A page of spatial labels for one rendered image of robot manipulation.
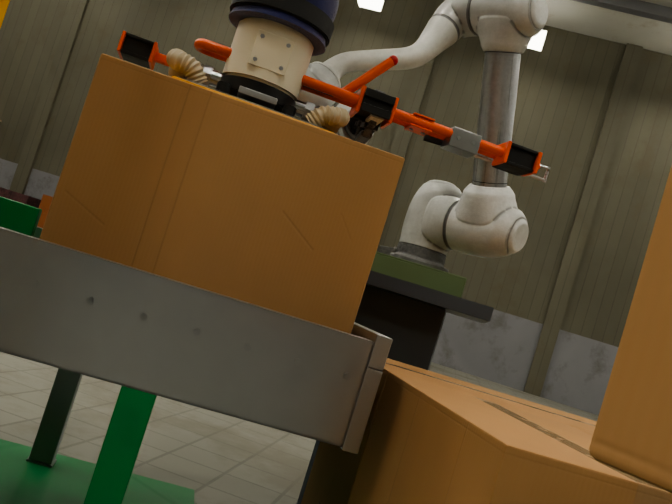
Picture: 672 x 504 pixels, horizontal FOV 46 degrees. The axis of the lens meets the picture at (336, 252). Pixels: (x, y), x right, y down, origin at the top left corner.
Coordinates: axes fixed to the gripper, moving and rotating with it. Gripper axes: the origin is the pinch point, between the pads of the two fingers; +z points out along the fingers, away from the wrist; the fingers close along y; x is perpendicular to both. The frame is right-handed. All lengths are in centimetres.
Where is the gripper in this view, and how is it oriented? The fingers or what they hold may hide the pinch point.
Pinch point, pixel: (377, 109)
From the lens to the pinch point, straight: 177.4
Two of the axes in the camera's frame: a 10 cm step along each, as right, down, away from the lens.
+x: -9.4, -3.1, -1.6
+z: 1.8, -0.1, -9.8
